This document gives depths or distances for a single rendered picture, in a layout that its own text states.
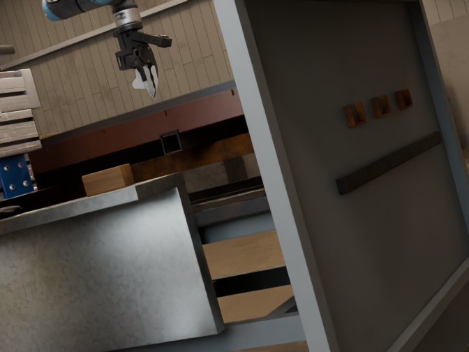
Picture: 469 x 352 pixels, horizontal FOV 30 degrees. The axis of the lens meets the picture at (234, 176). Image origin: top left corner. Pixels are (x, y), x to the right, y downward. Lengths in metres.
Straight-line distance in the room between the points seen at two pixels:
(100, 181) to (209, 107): 0.30
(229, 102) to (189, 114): 0.11
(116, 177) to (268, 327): 0.50
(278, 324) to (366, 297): 0.27
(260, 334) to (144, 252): 0.33
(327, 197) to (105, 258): 0.61
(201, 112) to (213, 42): 8.39
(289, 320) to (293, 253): 0.51
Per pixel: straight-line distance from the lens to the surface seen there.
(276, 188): 1.54
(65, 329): 2.27
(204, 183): 9.53
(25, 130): 1.96
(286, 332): 2.07
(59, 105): 11.66
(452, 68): 9.35
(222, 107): 1.95
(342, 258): 1.80
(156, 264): 2.06
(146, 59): 2.52
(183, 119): 2.00
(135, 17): 2.52
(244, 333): 2.12
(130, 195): 1.86
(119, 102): 11.10
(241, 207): 1.95
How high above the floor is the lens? 0.72
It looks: 2 degrees down
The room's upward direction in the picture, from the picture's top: 15 degrees counter-clockwise
